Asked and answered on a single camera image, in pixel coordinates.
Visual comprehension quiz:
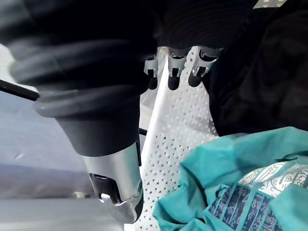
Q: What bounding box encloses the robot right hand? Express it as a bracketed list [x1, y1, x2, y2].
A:
[0, 0, 252, 224]

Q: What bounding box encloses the white perforated laundry basket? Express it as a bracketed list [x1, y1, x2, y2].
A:
[124, 45, 224, 231]

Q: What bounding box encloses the black garment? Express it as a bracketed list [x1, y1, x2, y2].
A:
[206, 0, 308, 143]

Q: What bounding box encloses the teal printed garment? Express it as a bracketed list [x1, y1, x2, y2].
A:
[153, 126, 308, 231]

